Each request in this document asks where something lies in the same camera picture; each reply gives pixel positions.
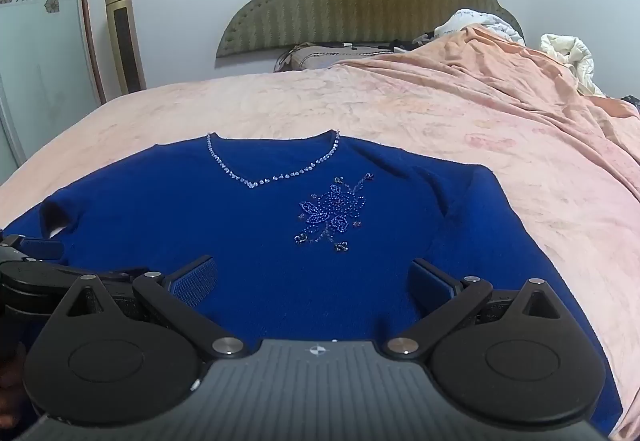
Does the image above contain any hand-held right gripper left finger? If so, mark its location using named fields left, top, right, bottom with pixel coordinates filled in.
left=64, top=257, right=252, bottom=363

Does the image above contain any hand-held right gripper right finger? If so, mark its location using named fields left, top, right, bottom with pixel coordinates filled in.
left=385, top=258, right=569, bottom=362

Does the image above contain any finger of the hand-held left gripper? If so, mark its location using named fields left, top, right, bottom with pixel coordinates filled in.
left=0, top=233, right=66, bottom=267

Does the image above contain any blue beaded sweater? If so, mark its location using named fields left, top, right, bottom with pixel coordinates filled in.
left=0, top=131, right=624, bottom=438

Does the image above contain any flower print wardrobe door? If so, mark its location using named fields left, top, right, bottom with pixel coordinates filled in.
left=0, top=0, right=109, bottom=172

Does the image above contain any pink floral bed sheet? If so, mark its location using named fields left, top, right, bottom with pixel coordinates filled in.
left=0, top=23, right=640, bottom=440

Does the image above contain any beige bag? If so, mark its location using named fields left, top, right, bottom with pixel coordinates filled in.
left=274, top=43, right=401, bottom=73

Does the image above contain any white quilt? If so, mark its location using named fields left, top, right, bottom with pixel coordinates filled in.
left=432, top=8, right=526, bottom=44

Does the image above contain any cream blanket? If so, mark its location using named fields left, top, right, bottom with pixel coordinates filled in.
left=540, top=33, right=606, bottom=96

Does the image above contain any gold black upright frame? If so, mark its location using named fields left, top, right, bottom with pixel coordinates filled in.
left=103, top=0, right=147, bottom=94

